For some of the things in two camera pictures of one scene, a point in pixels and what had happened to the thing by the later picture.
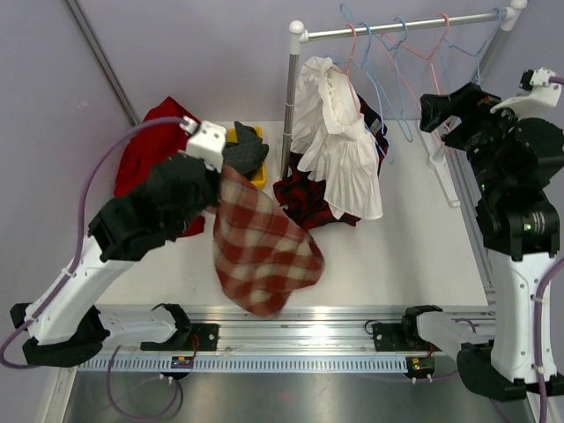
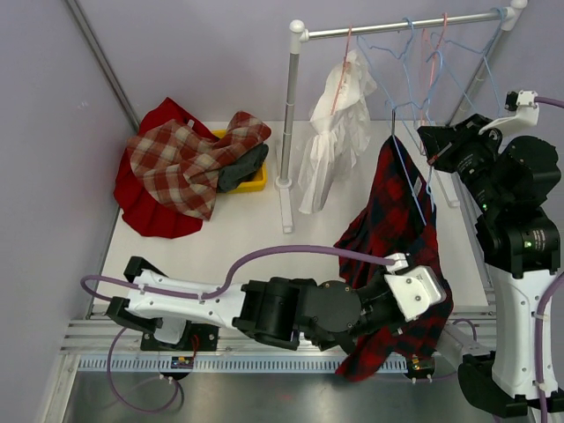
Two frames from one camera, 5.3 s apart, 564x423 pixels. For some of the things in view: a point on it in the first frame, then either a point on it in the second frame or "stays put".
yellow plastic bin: (260, 180) stays put
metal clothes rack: (300, 35) stays put
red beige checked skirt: (262, 253) → (181, 165)
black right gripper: (438, 108) → (445, 144)
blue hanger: (403, 123) → (399, 56)
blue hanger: (365, 63) → (406, 169)
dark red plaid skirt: (305, 198) → (398, 217)
